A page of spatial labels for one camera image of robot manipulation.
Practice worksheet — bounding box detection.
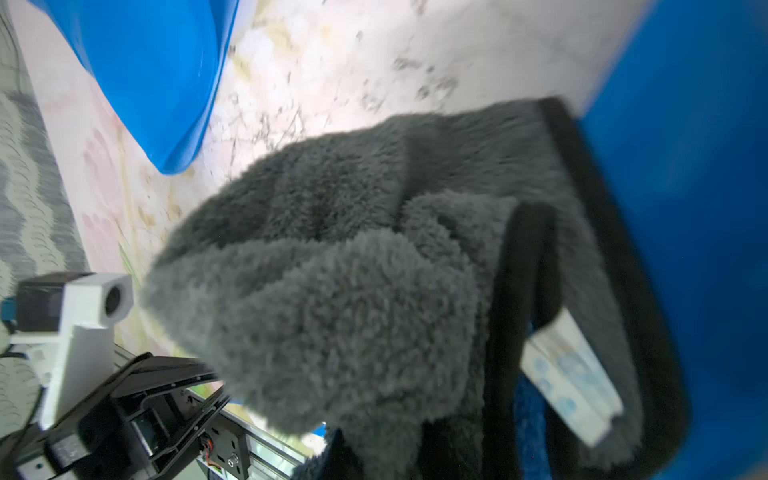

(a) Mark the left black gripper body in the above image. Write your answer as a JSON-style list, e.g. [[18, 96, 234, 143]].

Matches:
[[1, 353, 230, 479]]

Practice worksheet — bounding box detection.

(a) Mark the grey blue microfibre cloth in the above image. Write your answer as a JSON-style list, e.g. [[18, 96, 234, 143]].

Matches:
[[139, 97, 690, 479]]

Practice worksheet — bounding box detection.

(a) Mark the blue rubber boot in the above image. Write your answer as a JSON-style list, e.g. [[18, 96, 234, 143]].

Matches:
[[34, 0, 239, 175], [578, 0, 768, 480]]

